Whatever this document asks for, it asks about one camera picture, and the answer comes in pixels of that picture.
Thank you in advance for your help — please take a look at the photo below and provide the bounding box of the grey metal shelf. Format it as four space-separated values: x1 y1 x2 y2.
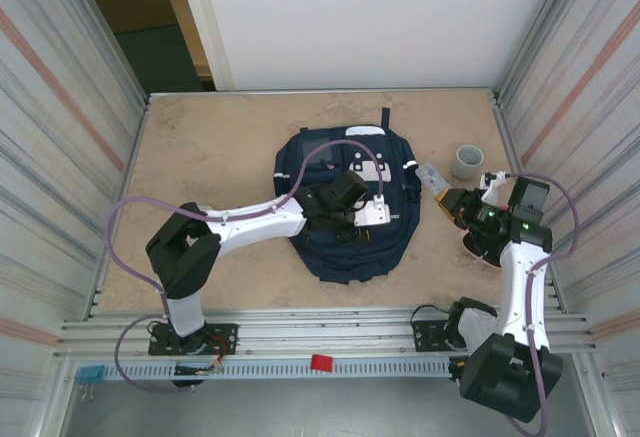
59 379 601 437

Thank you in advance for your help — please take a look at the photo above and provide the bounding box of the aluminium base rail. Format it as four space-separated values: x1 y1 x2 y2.
52 306 599 361

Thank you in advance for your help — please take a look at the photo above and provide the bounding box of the grey cup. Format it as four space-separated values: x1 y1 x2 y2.
452 144 486 181

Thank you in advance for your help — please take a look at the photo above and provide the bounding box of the black power connector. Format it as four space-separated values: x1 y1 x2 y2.
449 356 471 388

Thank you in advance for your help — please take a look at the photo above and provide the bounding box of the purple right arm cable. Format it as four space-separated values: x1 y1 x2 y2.
452 171 581 437

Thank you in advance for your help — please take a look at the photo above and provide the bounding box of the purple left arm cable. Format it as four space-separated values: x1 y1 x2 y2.
107 139 389 396

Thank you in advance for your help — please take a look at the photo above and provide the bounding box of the slotted grey cable duct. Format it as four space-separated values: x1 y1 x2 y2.
107 360 454 381

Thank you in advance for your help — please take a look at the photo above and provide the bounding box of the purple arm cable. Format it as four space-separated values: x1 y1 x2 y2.
107 139 389 396
452 171 581 437

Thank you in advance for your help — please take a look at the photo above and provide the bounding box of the blue clip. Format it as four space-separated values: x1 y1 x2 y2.
74 365 107 384

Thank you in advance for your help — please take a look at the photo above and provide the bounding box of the navy blue backpack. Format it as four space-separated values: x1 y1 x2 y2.
273 106 421 286

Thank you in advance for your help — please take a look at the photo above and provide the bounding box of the aluminium frame post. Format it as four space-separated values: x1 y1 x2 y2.
49 0 154 113
492 0 591 108

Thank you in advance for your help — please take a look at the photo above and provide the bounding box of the clear pen packet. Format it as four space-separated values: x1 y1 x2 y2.
415 161 447 197

